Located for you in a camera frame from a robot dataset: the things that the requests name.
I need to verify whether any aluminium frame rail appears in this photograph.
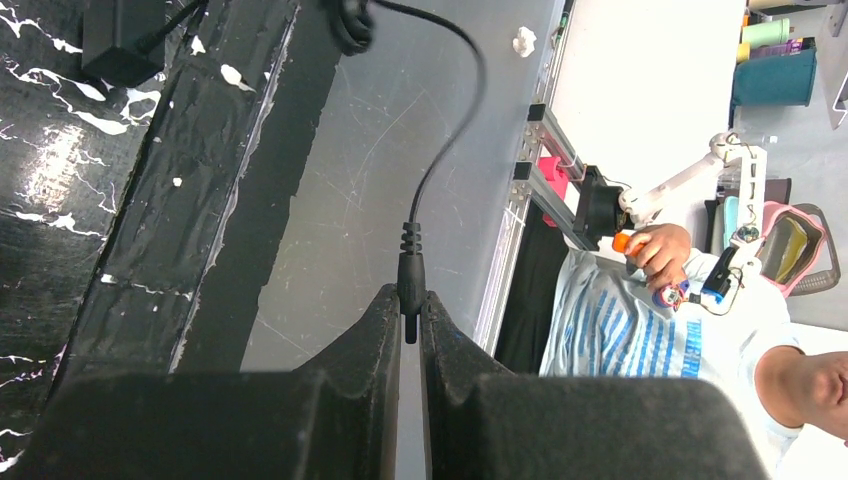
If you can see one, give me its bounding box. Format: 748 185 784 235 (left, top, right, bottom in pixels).
473 1 592 355

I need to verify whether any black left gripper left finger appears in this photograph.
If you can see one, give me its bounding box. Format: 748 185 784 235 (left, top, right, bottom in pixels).
13 284 401 479

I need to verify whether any person in white shirt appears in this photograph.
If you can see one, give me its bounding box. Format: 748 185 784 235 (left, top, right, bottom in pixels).
533 224 847 473

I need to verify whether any teal bucket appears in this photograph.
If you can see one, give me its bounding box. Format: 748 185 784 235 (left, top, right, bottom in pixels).
731 48 817 107

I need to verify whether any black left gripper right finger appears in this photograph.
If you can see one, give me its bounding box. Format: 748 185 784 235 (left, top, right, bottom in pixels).
420 293 766 479

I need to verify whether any pink mesh chair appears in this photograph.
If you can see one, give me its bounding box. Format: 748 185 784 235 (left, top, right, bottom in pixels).
757 201 842 297

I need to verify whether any black power cable with plug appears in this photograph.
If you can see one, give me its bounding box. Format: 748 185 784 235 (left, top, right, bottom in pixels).
329 0 488 346

